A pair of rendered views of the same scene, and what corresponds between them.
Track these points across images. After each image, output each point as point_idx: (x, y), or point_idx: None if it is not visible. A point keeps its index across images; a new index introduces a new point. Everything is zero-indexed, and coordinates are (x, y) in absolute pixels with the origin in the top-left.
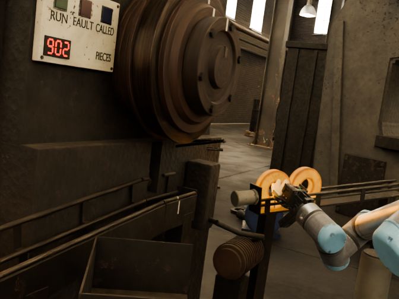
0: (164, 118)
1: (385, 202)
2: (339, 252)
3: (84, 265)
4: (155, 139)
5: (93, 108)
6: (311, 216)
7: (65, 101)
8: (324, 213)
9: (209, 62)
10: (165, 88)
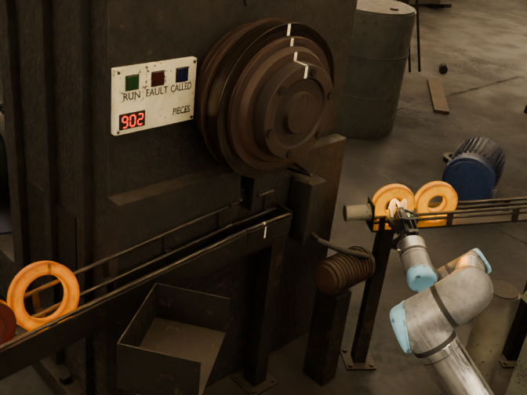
0: (239, 163)
1: None
2: None
3: None
4: None
5: (176, 151)
6: (406, 251)
7: (146, 154)
8: (421, 251)
9: (283, 114)
10: (236, 143)
